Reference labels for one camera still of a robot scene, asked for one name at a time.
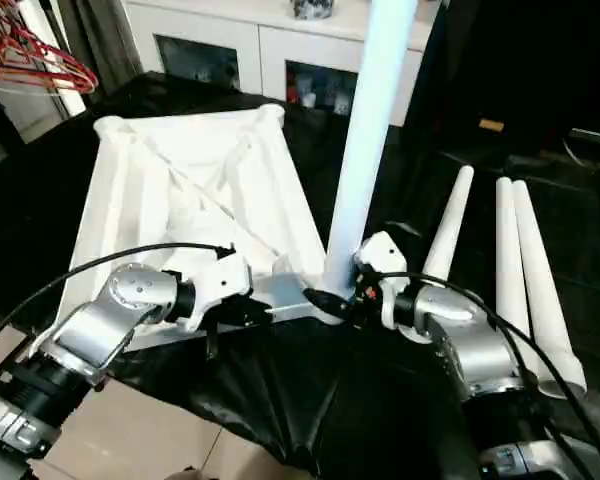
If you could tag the black plastic mat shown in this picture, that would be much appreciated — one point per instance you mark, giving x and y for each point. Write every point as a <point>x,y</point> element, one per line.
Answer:
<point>310,410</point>

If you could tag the red bottle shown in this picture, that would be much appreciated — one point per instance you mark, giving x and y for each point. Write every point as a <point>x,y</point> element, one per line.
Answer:
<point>292,95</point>

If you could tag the black horizontal rail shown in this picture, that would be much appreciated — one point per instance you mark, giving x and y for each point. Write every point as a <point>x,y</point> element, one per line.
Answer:
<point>595,138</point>

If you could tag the white plastic table top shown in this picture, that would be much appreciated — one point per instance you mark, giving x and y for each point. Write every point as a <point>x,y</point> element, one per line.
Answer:
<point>190,190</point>

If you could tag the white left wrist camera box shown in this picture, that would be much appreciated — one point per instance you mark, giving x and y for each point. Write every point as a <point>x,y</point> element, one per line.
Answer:
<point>220,280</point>

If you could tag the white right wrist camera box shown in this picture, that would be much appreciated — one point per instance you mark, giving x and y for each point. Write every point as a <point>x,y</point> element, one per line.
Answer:
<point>380,258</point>

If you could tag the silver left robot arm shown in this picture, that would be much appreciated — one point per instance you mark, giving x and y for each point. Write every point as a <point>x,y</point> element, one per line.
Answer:
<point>100,320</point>

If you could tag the small yellow label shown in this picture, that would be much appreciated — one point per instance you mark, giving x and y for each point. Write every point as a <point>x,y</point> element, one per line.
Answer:
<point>491,125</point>

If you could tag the white plastic table leg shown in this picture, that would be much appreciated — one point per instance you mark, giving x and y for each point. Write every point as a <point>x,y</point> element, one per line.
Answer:
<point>545,300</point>
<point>365,130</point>
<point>452,220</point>
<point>510,260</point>

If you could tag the grey curtain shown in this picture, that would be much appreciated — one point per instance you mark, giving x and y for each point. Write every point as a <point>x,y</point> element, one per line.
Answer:
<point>100,35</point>

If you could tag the dark object on cabinet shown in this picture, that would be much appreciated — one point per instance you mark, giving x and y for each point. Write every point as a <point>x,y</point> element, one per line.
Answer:
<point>313,8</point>

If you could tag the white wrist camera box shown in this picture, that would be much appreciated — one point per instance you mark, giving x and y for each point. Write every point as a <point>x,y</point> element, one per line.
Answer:
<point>380,258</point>
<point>220,280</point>

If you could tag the white cabinet with glass doors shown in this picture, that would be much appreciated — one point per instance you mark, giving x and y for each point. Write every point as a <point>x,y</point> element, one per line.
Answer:
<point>240,40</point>

